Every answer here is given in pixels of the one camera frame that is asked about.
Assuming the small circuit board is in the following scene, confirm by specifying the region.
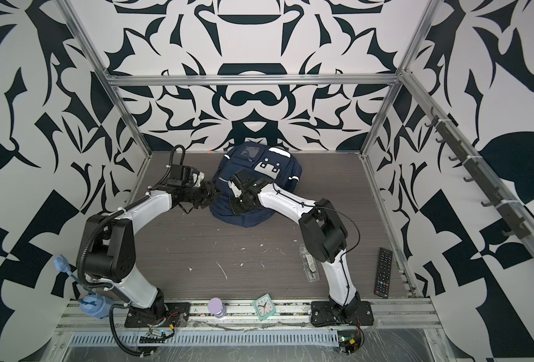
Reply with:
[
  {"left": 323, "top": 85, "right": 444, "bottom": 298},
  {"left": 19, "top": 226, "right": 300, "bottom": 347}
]
[
  {"left": 139, "top": 330, "right": 175, "bottom": 344},
  {"left": 338, "top": 333, "right": 364, "bottom": 355}
]

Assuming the black tv remote control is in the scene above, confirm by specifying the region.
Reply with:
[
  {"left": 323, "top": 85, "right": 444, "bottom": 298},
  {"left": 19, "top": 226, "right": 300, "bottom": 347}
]
[{"left": 374, "top": 247, "right": 393, "bottom": 299}]

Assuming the teal small alarm clock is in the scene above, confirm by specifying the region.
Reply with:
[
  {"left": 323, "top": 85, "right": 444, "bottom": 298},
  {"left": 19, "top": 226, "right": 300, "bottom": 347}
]
[{"left": 252, "top": 294, "right": 277, "bottom": 321}]

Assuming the navy blue school backpack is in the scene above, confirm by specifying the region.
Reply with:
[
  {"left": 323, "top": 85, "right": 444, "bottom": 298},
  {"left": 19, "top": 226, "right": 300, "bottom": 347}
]
[{"left": 209, "top": 142, "right": 302, "bottom": 228}]

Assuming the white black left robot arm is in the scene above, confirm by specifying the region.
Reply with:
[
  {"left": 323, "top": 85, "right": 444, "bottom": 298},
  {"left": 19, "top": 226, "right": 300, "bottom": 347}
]
[{"left": 76, "top": 164, "right": 217, "bottom": 323}]

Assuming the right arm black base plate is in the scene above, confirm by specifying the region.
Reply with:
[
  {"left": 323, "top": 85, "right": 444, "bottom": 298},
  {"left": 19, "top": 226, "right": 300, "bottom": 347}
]
[{"left": 310, "top": 300, "right": 375, "bottom": 327}]

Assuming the small circuit board right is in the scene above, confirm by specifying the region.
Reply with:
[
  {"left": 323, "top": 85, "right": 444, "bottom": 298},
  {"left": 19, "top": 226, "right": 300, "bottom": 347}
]
[{"left": 338, "top": 333, "right": 364, "bottom": 355}]

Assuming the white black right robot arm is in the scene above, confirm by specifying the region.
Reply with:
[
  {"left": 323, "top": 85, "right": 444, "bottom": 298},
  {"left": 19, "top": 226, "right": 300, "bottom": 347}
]
[{"left": 229, "top": 170, "right": 360, "bottom": 324}]

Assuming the small circuit board left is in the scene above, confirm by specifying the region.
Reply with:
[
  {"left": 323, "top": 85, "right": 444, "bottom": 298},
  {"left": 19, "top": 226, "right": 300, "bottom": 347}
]
[{"left": 139, "top": 330, "right": 175, "bottom": 344}]

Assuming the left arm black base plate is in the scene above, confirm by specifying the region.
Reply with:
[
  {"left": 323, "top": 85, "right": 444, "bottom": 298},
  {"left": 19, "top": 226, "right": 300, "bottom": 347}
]
[{"left": 124, "top": 303, "right": 191, "bottom": 328}]

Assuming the light blue water bottle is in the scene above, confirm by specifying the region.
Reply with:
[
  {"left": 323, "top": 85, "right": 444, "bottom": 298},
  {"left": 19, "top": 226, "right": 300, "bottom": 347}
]
[{"left": 53, "top": 254, "right": 114, "bottom": 319}]

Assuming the black corrugated cable conduit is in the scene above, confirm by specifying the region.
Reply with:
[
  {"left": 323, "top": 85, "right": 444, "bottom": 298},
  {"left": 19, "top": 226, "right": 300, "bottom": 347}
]
[{"left": 107, "top": 302, "right": 143, "bottom": 357}]

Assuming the clear plastic bag with eraser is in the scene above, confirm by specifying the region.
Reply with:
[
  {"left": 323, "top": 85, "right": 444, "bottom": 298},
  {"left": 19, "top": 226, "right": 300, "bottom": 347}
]
[{"left": 299, "top": 244, "right": 320, "bottom": 283}]

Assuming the white slotted cable duct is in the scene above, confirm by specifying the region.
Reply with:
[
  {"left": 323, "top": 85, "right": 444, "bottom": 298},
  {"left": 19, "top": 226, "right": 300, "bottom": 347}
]
[{"left": 69, "top": 330, "right": 339, "bottom": 347}]

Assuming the purple small bottle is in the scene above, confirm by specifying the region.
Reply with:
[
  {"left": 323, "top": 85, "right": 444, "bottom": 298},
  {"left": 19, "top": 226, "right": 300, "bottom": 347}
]
[{"left": 207, "top": 297, "right": 227, "bottom": 319}]

